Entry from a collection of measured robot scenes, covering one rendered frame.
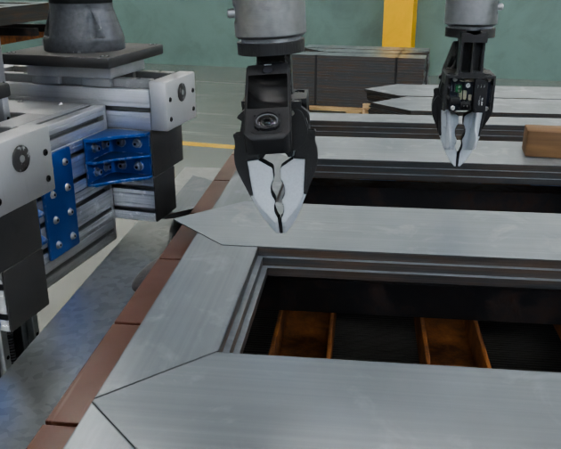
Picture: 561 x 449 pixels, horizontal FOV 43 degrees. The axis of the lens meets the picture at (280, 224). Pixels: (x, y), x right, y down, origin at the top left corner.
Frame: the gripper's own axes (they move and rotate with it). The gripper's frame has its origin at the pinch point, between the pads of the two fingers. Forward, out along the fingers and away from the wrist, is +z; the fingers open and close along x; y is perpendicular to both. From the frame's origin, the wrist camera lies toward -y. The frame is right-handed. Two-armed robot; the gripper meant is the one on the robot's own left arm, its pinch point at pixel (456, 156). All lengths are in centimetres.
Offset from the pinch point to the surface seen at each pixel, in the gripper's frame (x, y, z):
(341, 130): -20, -50, 8
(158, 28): -261, -746, 48
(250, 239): -29.2, 24.7, 5.7
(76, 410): -39, 61, 8
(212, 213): -36.4, 15.2, 5.7
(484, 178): 7.5, -16.1, 8.2
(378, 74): -4, -425, 50
